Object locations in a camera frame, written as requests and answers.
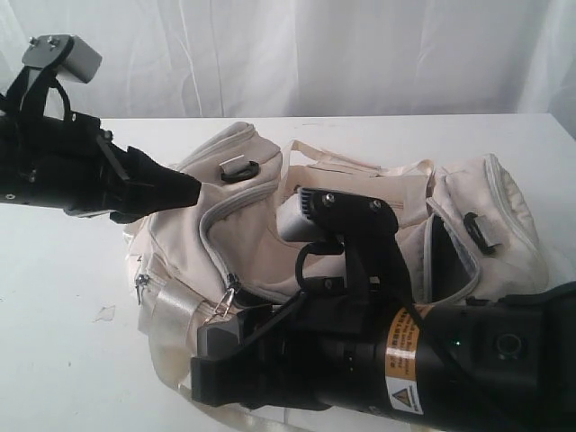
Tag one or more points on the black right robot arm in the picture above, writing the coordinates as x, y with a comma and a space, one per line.
506, 365

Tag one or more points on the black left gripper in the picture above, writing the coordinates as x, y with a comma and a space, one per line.
72, 165

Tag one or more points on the white backdrop curtain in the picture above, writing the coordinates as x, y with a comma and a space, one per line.
310, 58

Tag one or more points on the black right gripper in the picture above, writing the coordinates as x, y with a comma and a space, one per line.
314, 354

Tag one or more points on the cream fabric duffel bag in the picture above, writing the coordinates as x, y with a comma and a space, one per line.
465, 231

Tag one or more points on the clear tape scrap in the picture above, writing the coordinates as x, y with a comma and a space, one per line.
105, 314

